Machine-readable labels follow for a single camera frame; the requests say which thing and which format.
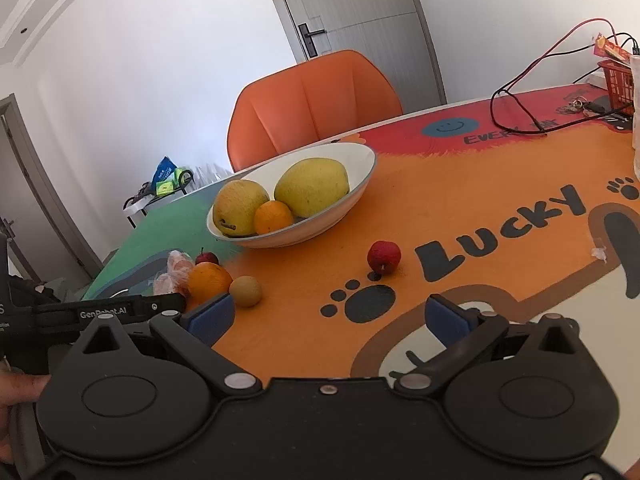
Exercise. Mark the tall ribbed glass cup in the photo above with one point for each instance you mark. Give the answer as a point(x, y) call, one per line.
point(636, 100)

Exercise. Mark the person's left hand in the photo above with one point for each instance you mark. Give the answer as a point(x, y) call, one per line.
point(22, 387)

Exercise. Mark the brown kiwi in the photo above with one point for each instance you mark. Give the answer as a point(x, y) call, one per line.
point(245, 291)

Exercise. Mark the yellow pear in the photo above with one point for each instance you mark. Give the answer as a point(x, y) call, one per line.
point(235, 205)

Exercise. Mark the large red small fruit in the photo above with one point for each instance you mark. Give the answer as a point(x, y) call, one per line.
point(384, 256)

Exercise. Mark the green-yellow pear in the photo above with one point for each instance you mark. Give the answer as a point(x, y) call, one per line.
point(312, 187)

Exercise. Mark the red snack packet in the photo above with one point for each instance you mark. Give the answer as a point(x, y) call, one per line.
point(610, 49)

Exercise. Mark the black metal shoe rack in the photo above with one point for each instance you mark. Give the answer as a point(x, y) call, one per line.
point(137, 205)

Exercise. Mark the white plastic bag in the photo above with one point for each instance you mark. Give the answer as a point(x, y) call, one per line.
point(210, 175)

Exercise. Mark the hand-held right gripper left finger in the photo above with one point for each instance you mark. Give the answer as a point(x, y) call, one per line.
point(210, 317)

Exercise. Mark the plastic-wrapped peeled citrus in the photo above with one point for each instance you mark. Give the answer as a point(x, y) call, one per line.
point(170, 284)
point(180, 261)

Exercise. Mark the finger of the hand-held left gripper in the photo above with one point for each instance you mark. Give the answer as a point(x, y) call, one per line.
point(165, 305)

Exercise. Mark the green packet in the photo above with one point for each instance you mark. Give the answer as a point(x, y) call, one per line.
point(165, 189)

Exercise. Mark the blue packet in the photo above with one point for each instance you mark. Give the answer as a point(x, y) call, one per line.
point(164, 170)

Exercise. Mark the orange chair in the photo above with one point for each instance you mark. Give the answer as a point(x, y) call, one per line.
point(310, 105)

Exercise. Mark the grey side door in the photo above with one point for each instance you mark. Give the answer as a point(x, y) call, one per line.
point(30, 185)

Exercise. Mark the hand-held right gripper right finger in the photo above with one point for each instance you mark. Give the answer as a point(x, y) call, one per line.
point(445, 322)

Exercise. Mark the white paper scrap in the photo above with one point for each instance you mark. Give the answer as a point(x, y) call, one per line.
point(598, 254)

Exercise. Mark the red plastic basket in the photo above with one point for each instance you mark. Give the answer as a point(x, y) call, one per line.
point(617, 85)

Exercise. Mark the white ceramic bowl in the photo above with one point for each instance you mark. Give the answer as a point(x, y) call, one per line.
point(352, 170)

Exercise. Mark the tiny red small fruit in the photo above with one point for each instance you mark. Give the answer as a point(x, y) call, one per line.
point(206, 258)

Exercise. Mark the bunch of keys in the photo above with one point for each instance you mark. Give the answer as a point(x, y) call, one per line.
point(575, 106)

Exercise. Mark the orange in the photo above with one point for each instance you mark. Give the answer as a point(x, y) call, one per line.
point(272, 217)
point(207, 280)

